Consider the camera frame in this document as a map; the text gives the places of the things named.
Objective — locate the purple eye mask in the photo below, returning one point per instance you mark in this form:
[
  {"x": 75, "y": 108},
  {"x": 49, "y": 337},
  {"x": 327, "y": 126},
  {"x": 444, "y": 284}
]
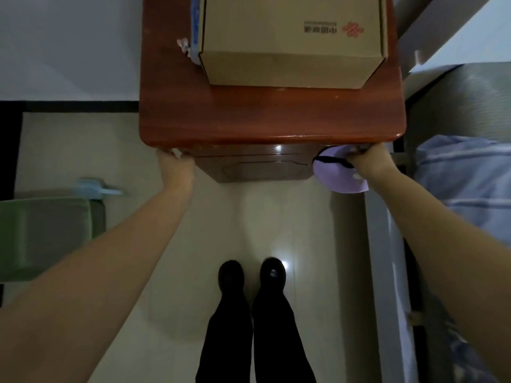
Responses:
[{"x": 335, "y": 177}]

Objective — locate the blue striped quilt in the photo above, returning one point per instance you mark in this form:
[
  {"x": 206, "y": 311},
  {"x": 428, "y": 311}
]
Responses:
[{"x": 467, "y": 175}]

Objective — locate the person's left hand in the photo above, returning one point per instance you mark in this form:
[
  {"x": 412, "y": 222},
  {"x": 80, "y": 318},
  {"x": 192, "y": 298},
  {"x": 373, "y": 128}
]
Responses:
[{"x": 175, "y": 171}]

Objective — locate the blue packet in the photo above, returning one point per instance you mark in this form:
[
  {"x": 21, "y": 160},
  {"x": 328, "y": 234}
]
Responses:
[{"x": 195, "y": 31}]

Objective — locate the brown cardboard box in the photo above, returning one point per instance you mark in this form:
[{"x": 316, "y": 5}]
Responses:
[{"x": 291, "y": 43}]

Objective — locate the person's black trousers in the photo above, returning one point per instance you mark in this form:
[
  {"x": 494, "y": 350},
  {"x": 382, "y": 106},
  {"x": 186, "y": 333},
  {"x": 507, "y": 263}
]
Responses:
[{"x": 271, "y": 339}]

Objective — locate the black shoe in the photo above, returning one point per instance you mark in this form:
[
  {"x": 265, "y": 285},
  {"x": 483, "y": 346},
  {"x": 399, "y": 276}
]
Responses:
[
  {"x": 272, "y": 273},
  {"x": 231, "y": 277}
]

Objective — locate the brown wooden nightstand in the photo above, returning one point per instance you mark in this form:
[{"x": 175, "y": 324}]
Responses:
[{"x": 259, "y": 115}]

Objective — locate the green plastic basin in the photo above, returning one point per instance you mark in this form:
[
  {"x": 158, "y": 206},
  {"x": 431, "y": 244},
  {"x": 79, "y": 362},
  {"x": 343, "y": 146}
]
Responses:
[{"x": 44, "y": 235}]

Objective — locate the person's right forearm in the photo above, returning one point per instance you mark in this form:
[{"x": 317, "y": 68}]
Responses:
[{"x": 447, "y": 243}]

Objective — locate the person's left forearm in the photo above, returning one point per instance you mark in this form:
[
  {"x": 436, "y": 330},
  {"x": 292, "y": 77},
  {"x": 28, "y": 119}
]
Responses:
[{"x": 100, "y": 275}]

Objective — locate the person's right hand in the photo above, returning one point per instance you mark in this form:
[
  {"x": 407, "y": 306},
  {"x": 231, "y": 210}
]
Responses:
[{"x": 373, "y": 161}]

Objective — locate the white bed frame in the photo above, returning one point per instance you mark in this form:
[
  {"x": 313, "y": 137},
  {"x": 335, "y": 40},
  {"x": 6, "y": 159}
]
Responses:
[{"x": 383, "y": 275}]

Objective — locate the light blue plastic scoop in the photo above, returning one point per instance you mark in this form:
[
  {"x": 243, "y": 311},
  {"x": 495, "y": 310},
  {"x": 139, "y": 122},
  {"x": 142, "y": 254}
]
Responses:
[{"x": 94, "y": 187}]

